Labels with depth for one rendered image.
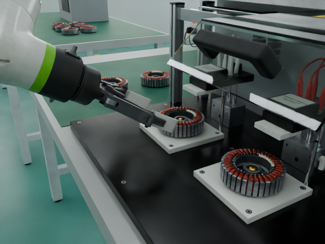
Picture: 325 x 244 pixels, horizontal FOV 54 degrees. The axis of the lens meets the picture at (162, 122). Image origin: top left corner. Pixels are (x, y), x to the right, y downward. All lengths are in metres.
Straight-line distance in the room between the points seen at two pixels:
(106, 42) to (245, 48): 1.77
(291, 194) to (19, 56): 0.50
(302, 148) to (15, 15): 0.57
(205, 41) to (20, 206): 1.65
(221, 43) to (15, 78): 0.36
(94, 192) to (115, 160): 0.09
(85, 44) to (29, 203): 0.96
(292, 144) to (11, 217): 1.49
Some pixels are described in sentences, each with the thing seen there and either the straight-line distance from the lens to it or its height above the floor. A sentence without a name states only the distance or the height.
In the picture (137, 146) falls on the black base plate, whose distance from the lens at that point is 0.72.
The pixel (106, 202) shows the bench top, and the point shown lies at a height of 0.75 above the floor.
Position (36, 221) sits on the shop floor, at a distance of 1.77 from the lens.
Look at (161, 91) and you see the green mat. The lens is 1.11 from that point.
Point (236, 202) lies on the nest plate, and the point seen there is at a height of 0.78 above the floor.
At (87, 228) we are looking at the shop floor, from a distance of 1.67.
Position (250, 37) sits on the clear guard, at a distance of 0.38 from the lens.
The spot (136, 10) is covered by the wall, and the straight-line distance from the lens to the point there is 5.59.
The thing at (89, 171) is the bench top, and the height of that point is 0.75.
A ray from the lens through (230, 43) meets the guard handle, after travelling 0.33.
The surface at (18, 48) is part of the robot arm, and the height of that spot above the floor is 1.02.
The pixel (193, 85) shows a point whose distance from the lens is 0.76.
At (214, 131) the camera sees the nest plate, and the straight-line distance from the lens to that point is 0.76.
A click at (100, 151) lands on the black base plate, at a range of 0.71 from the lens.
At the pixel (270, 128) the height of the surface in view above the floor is 0.88.
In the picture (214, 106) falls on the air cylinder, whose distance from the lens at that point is 0.84.
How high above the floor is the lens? 1.12
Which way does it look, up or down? 25 degrees down
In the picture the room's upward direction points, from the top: straight up
